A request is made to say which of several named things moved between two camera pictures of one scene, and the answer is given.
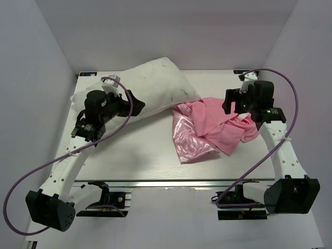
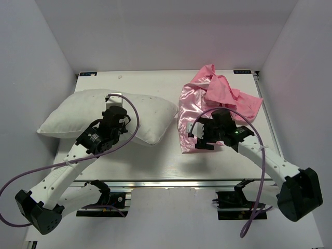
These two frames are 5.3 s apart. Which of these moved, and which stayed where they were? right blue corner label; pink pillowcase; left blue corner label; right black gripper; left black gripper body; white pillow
Moved: white pillow; left black gripper body; right black gripper; pink pillowcase
Stayed: right blue corner label; left blue corner label
